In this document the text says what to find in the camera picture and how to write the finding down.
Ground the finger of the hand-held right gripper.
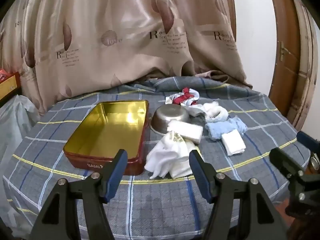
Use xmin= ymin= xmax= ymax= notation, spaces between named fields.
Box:
xmin=269 ymin=147 xmax=305 ymax=178
xmin=296 ymin=131 xmax=320 ymax=153

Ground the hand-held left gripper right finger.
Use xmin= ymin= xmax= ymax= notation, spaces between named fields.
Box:
xmin=189 ymin=149 xmax=289 ymax=240

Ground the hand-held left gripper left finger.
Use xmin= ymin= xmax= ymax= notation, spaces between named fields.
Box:
xmin=29 ymin=149 xmax=128 ymax=240

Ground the white socks pile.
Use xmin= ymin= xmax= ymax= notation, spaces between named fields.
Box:
xmin=146 ymin=131 xmax=202 ymax=180

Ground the gold tin box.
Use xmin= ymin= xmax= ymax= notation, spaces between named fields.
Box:
xmin=62 ymin=100 xmax=150 ymax=177

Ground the small white cloth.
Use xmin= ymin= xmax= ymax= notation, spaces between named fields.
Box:
xmin=221 ymin=129 xmax=247 ymax=156

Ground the white towel packet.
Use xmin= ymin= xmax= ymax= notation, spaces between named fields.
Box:
xmin=167 ymin=120 xmax=203 ymax=145

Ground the steel bowl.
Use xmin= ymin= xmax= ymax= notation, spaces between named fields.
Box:
xmin=150 ymin=104 xmax=191 ymax=136

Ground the red and white sock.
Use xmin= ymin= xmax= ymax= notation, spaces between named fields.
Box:
xmin=165 ymin=87 xmax=200 ymax=107

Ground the person's right forearm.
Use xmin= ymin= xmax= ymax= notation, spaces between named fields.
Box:
xmin=289 ymin=216 xmax=320 ymax=240

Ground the grey plaid bed sheet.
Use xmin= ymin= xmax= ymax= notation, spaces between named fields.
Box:
xmin=0 ymin=76 xmax=313 ymax=240

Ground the light blue towel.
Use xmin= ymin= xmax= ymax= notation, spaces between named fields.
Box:
xmin=205 ymin=116 xmax=248 ymax=141

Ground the brown wooden door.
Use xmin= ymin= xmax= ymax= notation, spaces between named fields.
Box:
xmin=266 ymin=0 xmax=302 ymax=118

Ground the pink cloth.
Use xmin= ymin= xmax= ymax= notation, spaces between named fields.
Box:
xmin=194 ymin=70 xmax=230 ymax=82

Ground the red and yellow box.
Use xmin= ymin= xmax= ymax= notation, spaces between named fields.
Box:
xmin=0 ymin=69 xmax=22 ymax=105

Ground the beige printed curtain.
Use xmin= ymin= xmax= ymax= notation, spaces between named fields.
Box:
xmin=0 ymin=0 xmax=253 ymax=113

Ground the wooden door frame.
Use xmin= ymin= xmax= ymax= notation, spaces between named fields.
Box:
xmin=287 ymin=0 xmax=320 ymax=133

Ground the door handle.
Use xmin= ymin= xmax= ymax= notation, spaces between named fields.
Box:
xmin=279 ymin=41 xmax=288 ymax=62

